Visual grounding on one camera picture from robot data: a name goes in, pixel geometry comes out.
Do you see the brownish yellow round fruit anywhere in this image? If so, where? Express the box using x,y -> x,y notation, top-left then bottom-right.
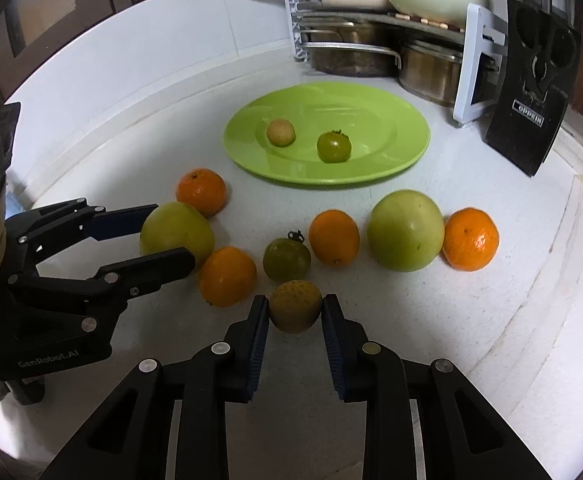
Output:
268,280 -> 323,334

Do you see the white pot rack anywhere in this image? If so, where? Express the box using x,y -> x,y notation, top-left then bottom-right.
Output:
285,0 -> 507,128

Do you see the green tomato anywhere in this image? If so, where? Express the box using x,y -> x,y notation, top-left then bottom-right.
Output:
262,230 -> 312,282
316,130 -> 353,164

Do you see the lidded stainless steel pot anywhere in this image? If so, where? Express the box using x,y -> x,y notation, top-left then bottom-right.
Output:
398,40 -> 499,107

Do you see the beaded wooden trivet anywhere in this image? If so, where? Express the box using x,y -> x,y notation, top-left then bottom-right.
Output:
396,12 -> 465,32

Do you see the dark wooden cabinet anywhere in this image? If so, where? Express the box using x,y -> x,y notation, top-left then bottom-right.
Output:
0,0 -> 287,106

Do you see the orange mandarin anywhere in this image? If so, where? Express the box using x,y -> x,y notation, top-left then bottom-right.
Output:
176,168 -> 227,218
443,207 -> 500,272
308,210 -> 361,267
199,246 -> 258,308

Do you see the black knife block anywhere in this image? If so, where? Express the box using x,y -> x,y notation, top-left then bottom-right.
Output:
485,0 -> 582,177

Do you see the green apple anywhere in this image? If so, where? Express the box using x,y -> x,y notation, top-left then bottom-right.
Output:
140,201 -> 216,272
367,190 -> 445,273

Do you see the green plate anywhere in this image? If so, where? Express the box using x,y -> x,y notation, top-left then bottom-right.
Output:
223,81 -> 431,188

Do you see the stainless steel saucepan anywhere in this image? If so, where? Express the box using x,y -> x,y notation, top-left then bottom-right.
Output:
299,42 -> 402,79
301,22 -> 397,47

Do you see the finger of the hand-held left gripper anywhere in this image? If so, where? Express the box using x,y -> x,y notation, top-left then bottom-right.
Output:
4,199 -> 160,273
6,247 -> 196,333

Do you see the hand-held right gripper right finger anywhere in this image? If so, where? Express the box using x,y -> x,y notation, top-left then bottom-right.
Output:
321,294 -> 547,480

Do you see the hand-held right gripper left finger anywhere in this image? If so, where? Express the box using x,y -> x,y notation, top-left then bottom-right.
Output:
36,294 -> 271,480

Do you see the small pale yellow fruit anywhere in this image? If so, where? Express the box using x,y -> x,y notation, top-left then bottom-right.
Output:
266,118 -> 297,148

